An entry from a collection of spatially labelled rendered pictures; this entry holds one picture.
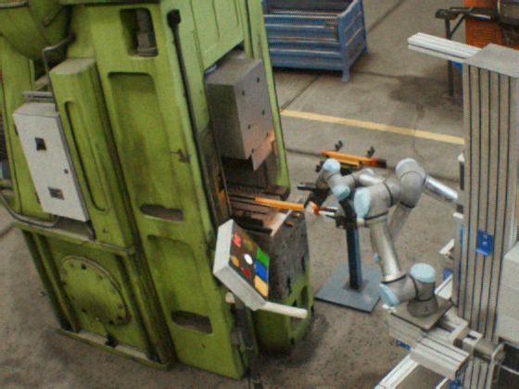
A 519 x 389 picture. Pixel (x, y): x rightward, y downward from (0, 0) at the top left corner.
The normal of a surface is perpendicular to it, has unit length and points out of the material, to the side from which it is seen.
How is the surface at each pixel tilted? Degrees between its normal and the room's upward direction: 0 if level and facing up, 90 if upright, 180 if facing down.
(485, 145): 90
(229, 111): 90
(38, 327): 0
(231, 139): 90
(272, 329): 90
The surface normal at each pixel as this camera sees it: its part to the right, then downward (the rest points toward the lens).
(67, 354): -0.14, -0.83
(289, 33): -0.41, 0.54
